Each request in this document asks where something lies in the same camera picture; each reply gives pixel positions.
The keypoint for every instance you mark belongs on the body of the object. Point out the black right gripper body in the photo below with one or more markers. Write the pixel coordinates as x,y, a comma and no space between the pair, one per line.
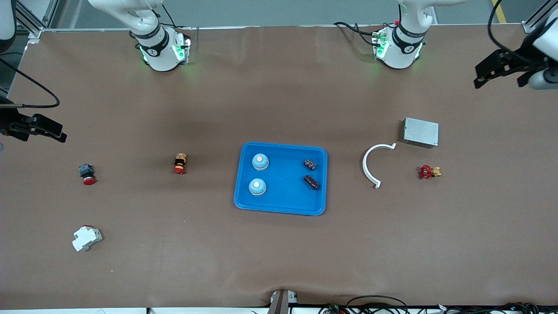
9,120

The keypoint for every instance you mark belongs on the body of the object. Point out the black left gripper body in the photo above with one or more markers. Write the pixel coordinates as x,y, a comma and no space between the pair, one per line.
519,61

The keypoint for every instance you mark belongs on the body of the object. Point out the black capacitor white print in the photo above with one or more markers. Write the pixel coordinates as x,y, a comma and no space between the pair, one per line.
310,164

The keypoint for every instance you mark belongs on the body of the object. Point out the blue dome call bell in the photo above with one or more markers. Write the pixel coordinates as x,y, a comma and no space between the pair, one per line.
260,162
257,187

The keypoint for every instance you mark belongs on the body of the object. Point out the dark brown capacitor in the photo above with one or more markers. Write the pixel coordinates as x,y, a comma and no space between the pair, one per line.
311,182

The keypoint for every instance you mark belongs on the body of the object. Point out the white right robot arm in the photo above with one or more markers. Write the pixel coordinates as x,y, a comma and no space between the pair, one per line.
159,52

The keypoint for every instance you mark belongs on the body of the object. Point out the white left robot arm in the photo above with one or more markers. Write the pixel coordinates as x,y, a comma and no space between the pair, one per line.
403,43

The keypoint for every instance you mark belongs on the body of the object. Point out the red pushbutton blue block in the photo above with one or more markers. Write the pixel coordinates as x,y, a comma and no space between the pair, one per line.
86,171

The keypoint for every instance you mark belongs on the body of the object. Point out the silver metal box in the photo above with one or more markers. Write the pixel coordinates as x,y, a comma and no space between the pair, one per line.
420,132

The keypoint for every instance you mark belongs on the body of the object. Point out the white circuit breaker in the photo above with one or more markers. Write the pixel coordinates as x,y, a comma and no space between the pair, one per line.
85,239

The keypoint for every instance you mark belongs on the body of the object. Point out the brass valve red handwheel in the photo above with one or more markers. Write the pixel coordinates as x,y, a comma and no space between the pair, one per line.
425,172

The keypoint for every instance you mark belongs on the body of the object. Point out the red emergency stop orange block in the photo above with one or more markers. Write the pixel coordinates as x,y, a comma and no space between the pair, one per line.
180,162

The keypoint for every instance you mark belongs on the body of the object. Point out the white curved pipe clamp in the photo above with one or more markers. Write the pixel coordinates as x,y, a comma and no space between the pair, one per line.
364,167

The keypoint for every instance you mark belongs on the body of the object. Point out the blue plastic tray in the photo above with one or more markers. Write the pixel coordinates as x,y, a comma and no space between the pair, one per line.
283,194

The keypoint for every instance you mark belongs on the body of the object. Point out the aluminium frame post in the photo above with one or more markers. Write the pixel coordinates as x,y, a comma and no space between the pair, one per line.
35,32
528,27

